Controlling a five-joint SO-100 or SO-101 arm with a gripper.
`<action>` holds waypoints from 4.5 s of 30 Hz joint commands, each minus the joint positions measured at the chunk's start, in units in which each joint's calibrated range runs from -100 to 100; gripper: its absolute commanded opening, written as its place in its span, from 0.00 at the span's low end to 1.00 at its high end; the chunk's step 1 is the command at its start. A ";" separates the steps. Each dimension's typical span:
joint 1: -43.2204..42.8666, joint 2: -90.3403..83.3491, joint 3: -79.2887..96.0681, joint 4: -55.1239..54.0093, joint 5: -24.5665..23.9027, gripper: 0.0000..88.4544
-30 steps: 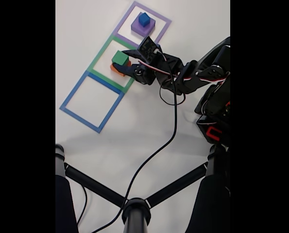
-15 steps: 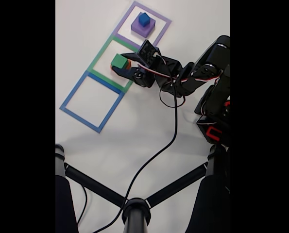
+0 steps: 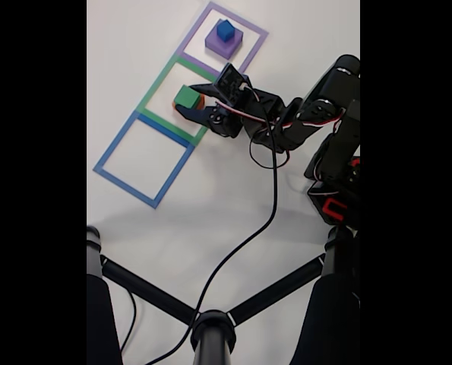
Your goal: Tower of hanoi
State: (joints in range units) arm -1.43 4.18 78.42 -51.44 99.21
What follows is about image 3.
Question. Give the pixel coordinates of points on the green cube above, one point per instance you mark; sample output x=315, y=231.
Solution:
x=187, y=96

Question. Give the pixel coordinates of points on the small blue cube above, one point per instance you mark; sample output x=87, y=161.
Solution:
x=225, y=30

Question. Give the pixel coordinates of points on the blue square frame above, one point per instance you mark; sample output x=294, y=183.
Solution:
x=165, y=131

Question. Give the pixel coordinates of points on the green square frame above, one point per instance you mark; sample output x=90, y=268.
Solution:
x=154, y=89

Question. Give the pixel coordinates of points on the purple square frame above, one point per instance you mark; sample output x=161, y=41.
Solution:
x=197, y=26

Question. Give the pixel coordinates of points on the orange cube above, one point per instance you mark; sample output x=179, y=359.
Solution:
x=202, y=100

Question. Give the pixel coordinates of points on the camera board with blue mount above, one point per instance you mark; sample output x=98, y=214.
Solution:
x=231, y=83

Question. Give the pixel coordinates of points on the purple block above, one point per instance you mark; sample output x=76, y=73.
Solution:
x=222, y=49

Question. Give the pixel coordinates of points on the black camera tripod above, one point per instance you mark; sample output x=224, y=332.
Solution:
x=212, y=334

